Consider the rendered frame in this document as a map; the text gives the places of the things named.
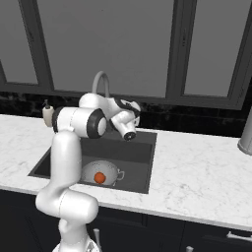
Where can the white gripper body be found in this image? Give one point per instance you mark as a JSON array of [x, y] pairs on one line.
[[137, 120]]

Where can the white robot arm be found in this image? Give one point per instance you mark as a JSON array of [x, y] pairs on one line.
[[65, 164]]

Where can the dark grey sink basin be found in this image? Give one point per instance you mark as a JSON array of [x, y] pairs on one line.
[[131, 157]]

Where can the white colander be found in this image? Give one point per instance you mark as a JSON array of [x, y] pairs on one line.
[[110, 169]]

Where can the grey curved sink faucet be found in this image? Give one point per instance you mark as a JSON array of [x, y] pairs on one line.
[[100, 75]]

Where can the orange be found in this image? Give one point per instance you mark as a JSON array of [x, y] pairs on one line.
[[99, 177]]

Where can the dark grey framed window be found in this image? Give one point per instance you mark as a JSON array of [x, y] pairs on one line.
[[111, 46]]

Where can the white soap dispenser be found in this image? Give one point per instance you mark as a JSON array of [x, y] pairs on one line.
[[48, 114]]

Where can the grey cylindrical container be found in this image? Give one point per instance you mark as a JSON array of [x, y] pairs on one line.
[[246, 138]]

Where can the dark cupboard door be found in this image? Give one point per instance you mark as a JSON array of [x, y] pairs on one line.
[[19, 223], [138, 238]]

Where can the dark drawer front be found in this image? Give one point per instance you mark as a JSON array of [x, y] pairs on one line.
[[216, 238]]

